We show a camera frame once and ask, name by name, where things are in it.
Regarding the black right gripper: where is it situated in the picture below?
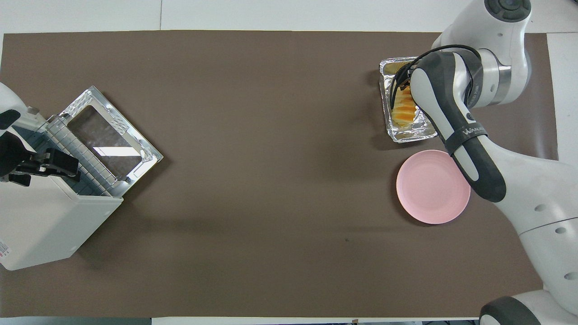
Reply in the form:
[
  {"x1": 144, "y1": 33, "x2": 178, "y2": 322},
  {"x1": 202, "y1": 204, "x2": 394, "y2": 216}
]
[{"x1": 399, "y1": 65, "x2": 414, "y2": 96}]

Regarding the cream toaster oven body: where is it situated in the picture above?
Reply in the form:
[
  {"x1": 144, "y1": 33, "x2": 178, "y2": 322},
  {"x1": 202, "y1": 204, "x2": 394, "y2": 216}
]
[{"x1": 0, "y1": 113, "x2": 123, "y2": 271}]

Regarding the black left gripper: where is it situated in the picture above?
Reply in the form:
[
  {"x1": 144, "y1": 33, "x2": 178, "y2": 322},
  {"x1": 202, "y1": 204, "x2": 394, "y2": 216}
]
[{"x1": 0, "y1": 131, "x2": 82, "y2": 186}]

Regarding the brown table mat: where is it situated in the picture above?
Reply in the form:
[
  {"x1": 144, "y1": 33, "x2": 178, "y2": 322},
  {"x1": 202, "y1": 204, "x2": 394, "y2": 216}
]
[{"x1": 0, "y1": 31, "x2": 558, "y2": 318}]

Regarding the glass oven door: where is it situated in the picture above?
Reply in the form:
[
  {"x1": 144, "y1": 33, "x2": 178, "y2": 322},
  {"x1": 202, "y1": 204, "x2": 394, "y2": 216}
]
[{"x1": 59, "y1": 86, "x2": 164, "y2": 199}]

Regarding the aluminium foil tray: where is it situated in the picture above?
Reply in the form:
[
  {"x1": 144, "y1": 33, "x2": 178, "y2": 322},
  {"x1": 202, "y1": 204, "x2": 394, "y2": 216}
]
[{"x1": 378, "y1": 56, "x2": 438, "y2": 144}]

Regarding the pink round plate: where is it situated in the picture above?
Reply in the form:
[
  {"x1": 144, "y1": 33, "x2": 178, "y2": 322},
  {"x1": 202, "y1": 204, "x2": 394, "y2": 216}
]
[{"x1": 396, "y1": 149, "x2": 471, "y2": 225}]

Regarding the wire oven rack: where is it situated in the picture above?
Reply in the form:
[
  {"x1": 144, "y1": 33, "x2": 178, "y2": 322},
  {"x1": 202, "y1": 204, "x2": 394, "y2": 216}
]
[{"x1": 45, "y1": 115, "x2": 123, "y2": 198}]

